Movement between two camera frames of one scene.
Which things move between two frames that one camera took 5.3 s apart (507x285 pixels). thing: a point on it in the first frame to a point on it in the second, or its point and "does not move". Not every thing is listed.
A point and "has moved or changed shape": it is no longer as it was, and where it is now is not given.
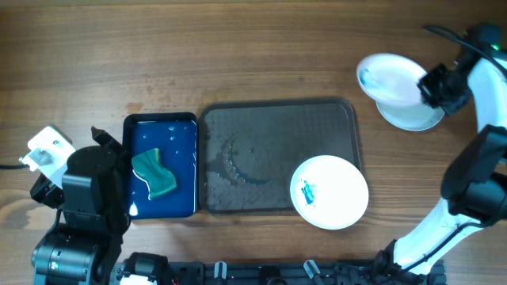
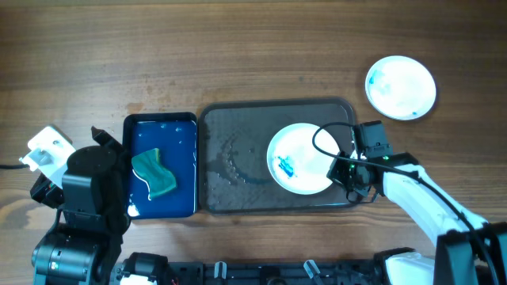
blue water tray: x=161 y=152 does not move
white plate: x=329 y=192 to x=296 y=164
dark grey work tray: x=249 y=150 does not move
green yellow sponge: x=158 y=178 does not move
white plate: x=391 y=78 has moved or changed shape
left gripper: x=122 y=151 does not move
